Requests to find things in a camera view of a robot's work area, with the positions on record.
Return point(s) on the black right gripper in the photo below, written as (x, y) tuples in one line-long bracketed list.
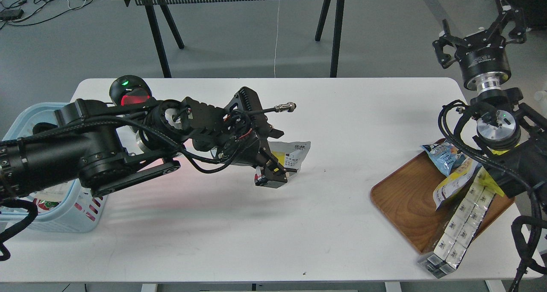
[(485, 63)]

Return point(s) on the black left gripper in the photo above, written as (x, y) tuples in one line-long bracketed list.
[(238, 134)]

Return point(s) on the yellow white snack pouch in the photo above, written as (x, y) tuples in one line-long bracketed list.
[(290, 154)]

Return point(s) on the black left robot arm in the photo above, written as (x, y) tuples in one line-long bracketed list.
[(109, 148)]

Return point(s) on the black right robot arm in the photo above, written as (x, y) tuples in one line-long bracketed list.
[(497, 128)]

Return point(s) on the blue snack bag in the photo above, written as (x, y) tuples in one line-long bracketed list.
[(445, 156)]

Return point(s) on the yellow cartoon snack pack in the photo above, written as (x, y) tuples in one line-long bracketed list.
[(489, 181)]

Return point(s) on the yellow silver snack pouch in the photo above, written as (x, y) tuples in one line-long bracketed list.
[(453, 183)]

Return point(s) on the long white boxed snack pack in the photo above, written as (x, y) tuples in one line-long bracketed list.
[(446, 248)]

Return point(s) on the light blue plastic basket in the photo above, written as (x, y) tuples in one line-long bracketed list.
[(79, 212)]

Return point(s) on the white snack packet in basket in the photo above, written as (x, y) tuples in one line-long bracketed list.
[(55, 193)]

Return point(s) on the red snack bag in basket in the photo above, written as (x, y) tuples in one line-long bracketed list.
[(45, 206)]

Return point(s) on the brown wooden tray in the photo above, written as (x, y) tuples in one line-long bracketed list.
[(405, 199)]

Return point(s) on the black barcode scanner red window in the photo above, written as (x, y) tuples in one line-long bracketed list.
[(129, 89)]

